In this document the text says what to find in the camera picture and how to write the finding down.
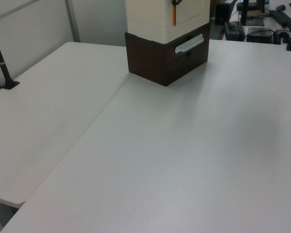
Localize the cream cabinet door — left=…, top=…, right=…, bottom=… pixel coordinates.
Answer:
left=171, top=0, right=210, bottom=28

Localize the cream plastic cabinet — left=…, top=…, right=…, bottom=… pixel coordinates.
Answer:
left=125, top=0, right=210, bottom=45

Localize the dark brown drawer box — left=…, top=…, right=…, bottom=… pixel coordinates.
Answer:
left=124, top=22, right=211, bottom=87

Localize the black monitor stand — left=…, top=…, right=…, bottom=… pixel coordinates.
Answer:
left=237, top=0, right=267, bottom=27

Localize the black electronics box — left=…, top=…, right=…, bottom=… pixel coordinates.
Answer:
left=246, top=28, right=275, bottom=44

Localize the black keyboard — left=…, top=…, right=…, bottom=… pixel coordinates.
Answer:
left=268, top=9, right=291, bottom=25

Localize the white drawer handle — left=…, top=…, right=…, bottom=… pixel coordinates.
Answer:
left=175, top=33, right=205, bottom=54

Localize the black bag with cables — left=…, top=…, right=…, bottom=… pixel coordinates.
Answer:
left=223, top=20, right=246, bottom=41

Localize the grey aluminium frame post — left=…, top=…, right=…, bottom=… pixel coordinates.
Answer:
left=65, top=0, right=81, bottom=43

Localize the black camera stand pole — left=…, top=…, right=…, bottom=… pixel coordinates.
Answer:
left=0, top=21, right=20, bottom=91

